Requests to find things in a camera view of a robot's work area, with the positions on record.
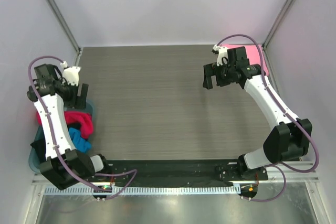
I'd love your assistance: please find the folded pink t shirt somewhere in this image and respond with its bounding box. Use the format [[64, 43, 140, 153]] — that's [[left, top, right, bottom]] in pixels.
[[221, 44, 269, 76]]

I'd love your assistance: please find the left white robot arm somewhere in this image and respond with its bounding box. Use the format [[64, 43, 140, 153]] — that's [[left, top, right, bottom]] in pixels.
[[27, 61, 111, 190]]

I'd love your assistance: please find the blue t shirt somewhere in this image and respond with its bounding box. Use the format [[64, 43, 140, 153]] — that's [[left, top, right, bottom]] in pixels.
[[69, 127, 92, 153]]

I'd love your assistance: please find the white slotted cable duct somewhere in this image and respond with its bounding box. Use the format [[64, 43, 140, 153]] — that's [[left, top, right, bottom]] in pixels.
[[44, 184, 241, 196]]

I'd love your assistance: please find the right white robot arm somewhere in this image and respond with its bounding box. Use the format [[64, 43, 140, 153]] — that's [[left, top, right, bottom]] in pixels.
[[203, 45, 312, 180]]

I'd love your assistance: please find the aluminium frame post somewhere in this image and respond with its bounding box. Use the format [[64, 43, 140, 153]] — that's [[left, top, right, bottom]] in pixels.
[[263, 0, 295, 49], [46, 0, 81, 54]]

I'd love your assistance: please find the black t shirt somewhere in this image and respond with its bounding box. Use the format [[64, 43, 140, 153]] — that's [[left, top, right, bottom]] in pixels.
[[31, 123, 80, 163]]

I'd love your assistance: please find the left aluminium frame post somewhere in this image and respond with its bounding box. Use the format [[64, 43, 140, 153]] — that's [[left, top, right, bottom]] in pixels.
[[46, 0, 81, 54]]

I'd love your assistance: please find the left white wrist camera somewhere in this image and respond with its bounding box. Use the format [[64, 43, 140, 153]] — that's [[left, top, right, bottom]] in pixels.
[[60, 61, 81, 86]]

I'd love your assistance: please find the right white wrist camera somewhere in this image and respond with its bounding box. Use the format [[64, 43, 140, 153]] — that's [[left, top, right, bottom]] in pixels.
[[212, 45, 228, 67]]

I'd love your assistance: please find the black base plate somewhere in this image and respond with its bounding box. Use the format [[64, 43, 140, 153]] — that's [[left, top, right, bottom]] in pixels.
[[97, 159, 268, 188]]

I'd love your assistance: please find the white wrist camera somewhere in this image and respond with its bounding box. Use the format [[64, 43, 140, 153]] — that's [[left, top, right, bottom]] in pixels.
[[60, 61, 81, 86], [212, 45, 228, 67]]

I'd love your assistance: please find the red t shirt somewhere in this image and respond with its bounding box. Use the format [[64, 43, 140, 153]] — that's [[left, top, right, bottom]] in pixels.
[[35, 111, 95, 139]]

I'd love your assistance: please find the right aluminium frame post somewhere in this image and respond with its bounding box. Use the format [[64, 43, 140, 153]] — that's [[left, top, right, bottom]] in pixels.
[[263, 0, 295, 49]]

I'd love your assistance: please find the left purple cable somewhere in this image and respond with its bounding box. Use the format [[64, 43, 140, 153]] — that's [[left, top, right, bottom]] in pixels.
[[27, 55, 138, 200]]

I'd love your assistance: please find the blue plastic basket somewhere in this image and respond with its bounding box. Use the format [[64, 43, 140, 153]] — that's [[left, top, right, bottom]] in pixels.
[[28, 100, 96, 174]]

